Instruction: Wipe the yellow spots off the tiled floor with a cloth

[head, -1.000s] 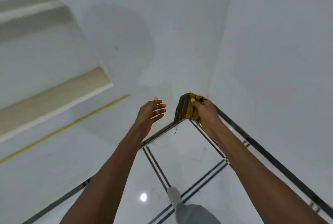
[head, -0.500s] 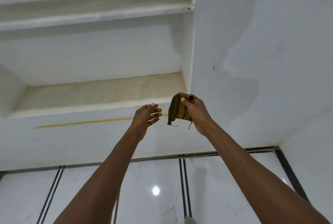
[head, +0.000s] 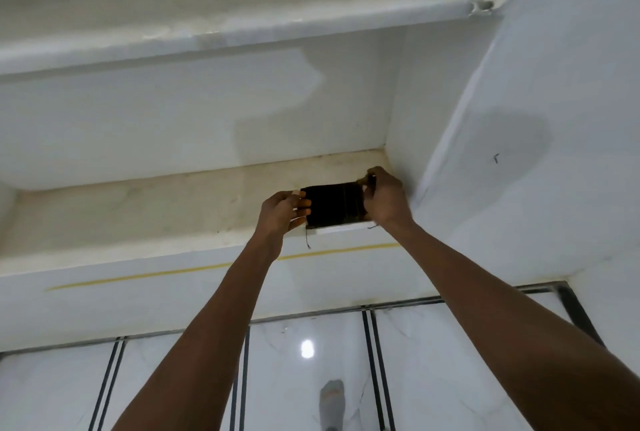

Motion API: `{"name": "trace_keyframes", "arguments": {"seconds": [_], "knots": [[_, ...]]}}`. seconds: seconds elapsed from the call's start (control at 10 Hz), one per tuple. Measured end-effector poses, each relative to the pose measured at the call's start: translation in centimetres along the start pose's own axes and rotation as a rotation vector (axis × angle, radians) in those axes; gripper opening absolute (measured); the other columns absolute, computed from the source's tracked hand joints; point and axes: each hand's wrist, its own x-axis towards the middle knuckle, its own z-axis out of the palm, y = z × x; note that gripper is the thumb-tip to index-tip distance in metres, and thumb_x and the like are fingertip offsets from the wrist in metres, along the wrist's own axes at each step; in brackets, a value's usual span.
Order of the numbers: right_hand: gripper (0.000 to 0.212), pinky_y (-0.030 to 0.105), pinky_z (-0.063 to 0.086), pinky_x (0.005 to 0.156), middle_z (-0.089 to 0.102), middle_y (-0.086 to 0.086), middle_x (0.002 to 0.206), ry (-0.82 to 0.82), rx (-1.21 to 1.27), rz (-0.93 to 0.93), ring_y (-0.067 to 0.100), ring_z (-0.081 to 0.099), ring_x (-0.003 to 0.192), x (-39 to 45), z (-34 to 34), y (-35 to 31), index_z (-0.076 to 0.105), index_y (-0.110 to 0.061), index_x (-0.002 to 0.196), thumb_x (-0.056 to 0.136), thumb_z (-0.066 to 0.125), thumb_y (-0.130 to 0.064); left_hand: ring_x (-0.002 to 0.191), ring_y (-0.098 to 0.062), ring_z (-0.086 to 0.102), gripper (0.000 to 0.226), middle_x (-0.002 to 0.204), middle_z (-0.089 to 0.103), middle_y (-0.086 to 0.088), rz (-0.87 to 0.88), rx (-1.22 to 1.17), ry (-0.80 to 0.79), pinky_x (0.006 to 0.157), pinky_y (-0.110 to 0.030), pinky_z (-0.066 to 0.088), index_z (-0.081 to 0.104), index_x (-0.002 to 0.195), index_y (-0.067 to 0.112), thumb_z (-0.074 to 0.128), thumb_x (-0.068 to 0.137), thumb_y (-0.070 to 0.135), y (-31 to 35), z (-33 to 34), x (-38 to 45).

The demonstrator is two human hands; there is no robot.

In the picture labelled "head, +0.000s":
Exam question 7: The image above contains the person's right hand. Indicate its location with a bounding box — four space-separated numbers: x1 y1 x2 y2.
357 167 416 235

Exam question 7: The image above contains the person's left hand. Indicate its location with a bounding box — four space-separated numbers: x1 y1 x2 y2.
253 190 312 252

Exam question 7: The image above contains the black cloth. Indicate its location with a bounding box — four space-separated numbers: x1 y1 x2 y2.
301 181 374 250

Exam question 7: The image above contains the person's left forearm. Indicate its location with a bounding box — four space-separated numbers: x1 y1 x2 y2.
111 232 287 431

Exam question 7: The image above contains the person's right forearm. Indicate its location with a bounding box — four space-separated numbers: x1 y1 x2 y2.
384 219 640 431

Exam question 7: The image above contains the white stone shelf yellow line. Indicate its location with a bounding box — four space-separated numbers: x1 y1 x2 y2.
0 148 417 294

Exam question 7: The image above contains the person's grey sock foot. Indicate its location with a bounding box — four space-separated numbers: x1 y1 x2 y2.
319 379 347 431

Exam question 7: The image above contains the white stone shelf chipped corner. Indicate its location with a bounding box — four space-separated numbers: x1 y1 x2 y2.
0 0 508 77

